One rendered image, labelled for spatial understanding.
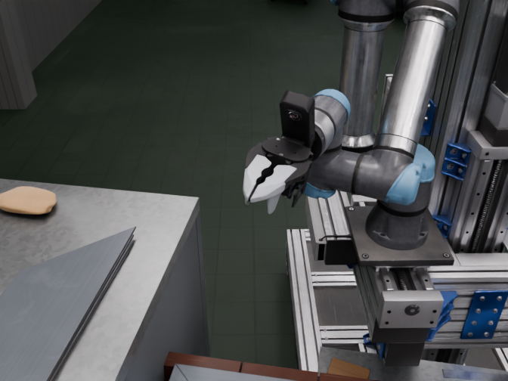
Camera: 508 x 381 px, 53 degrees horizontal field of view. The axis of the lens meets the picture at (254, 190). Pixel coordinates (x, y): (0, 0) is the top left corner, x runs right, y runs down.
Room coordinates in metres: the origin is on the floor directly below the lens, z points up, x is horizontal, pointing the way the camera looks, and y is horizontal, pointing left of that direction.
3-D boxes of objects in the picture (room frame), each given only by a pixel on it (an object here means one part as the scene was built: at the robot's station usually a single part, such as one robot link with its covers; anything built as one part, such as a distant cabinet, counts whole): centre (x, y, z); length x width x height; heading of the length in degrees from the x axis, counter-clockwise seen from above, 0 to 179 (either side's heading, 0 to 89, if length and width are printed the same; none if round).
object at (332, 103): (0.84, -0.12, 1.43); 0.11 x 0.08 x 0.09; 155
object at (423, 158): (1.03, -0.35, 1.20); 0.13 x 0.12 x 0.14; 65
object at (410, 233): (1.02, -0.36, 1.09); 0.15 x 0.15 x 0.10
